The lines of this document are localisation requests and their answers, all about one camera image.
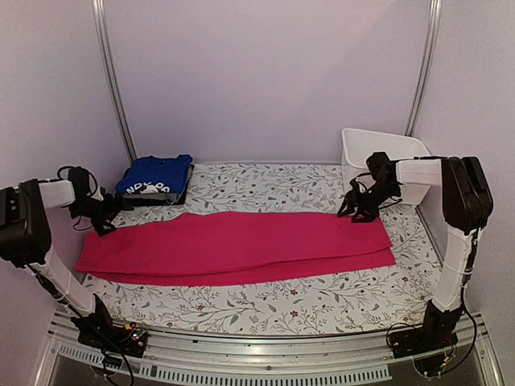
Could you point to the front aluminium rail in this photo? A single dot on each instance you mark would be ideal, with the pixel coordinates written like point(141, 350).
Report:
point(194, 358)

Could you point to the white plastic laundry bin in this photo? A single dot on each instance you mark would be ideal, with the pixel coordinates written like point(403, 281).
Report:
point(360, 144)

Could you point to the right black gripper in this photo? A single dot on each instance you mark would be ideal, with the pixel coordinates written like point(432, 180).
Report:
point(352, 196)

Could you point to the aluminium frame post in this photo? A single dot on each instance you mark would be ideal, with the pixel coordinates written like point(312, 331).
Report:
point(428, 54)
point(101, 26)

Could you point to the left aluminium frame post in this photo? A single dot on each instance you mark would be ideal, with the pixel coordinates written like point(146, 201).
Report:
point(101, 26)

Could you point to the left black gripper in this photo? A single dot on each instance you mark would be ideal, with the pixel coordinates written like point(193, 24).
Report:
point(113, 207)

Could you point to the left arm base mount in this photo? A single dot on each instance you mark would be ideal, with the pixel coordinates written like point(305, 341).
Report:
point(130, 340)

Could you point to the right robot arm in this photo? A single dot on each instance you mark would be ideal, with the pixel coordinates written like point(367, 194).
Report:
point(466, 202)

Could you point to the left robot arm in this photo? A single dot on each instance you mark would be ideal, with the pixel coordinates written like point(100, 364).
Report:
point(26, 241)

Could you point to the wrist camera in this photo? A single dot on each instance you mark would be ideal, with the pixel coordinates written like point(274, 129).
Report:
point(383, 172)
point(84, 184)

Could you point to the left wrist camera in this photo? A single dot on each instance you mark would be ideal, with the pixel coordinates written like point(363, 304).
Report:
point(84, 184)

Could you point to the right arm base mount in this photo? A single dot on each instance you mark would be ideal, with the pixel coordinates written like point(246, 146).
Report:
point(422, 342)

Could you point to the blue t-shirt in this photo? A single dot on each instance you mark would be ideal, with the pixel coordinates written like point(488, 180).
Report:
point(149, 175)

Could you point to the right aluminium frame post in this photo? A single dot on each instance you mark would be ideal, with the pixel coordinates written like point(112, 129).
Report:
point(428, 54)

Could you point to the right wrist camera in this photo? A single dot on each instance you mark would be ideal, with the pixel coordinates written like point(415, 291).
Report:
point(383, 172)

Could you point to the pink garment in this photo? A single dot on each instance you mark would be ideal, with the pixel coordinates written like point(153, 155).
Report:
point(235, 248)

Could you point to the folded black garment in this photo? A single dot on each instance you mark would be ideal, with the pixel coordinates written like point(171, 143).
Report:
point(145, 188)

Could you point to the grey shirt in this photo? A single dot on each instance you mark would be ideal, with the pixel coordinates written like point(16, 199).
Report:
point(152, 199)

